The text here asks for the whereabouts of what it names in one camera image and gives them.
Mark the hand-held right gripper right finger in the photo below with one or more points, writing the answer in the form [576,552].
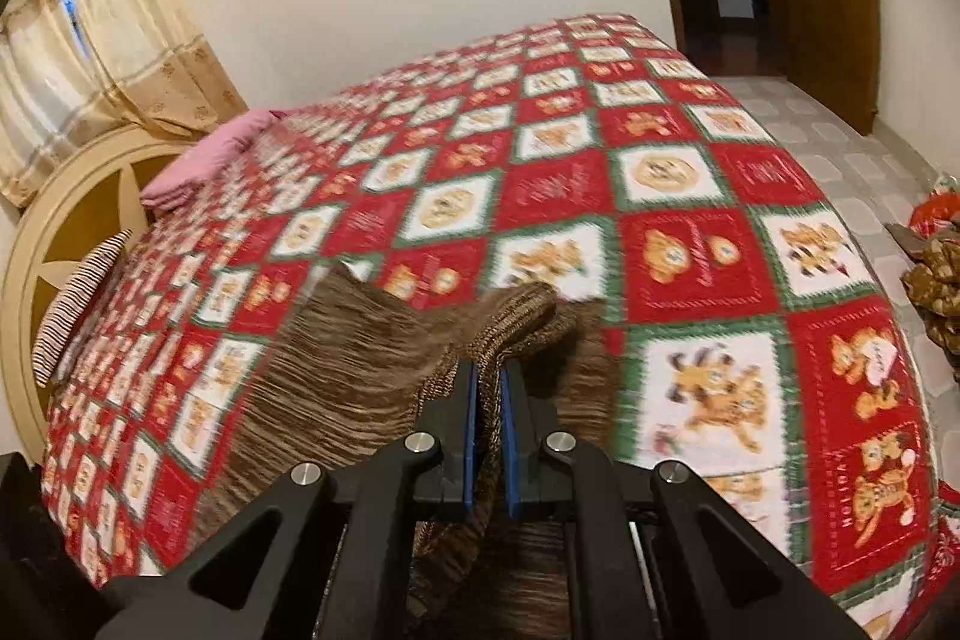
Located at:
[514,445]

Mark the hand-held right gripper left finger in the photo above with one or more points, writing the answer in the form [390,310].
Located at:
[469,437]

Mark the brown striped knit garment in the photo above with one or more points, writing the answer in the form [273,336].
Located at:
[360,370]

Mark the pile of brown clothes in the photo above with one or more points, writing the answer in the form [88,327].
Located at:
[934,287]

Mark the red checkered printed blanket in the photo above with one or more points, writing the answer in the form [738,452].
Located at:
[675,175]

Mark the pink pillow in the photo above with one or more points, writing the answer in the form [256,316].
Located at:
[202,160]

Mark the brown white striped pillow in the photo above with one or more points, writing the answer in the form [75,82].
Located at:
[75,302]

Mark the cream round headboard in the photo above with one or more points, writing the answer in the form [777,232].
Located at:
[22,310]

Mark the red plastic bag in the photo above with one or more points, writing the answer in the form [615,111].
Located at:
[937,209]

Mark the beige patterned curtain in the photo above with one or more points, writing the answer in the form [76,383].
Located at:
[135,25]

